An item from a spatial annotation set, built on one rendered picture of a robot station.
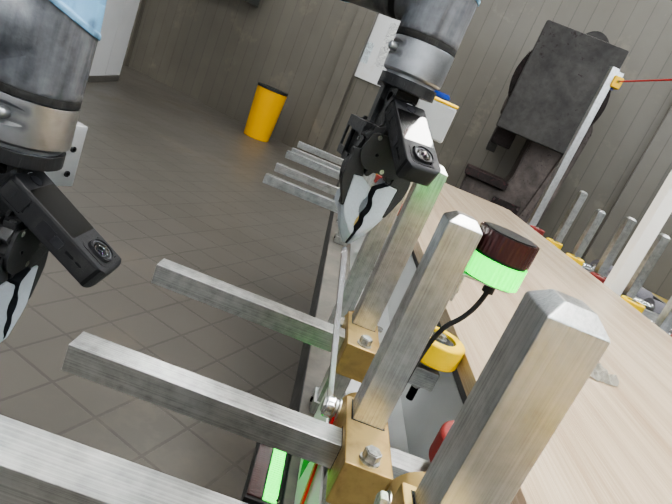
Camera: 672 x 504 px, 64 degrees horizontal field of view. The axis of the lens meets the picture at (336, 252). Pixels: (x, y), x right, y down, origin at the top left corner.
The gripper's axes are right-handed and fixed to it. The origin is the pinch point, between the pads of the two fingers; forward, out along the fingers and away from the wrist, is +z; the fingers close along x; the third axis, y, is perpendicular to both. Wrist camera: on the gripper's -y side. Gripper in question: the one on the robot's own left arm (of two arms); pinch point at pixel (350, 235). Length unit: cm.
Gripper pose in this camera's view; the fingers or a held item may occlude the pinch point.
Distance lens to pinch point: 68.8
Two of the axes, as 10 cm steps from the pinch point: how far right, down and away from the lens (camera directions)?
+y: -2.9, -4.0, 8.7
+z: -3.8, 8.8, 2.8
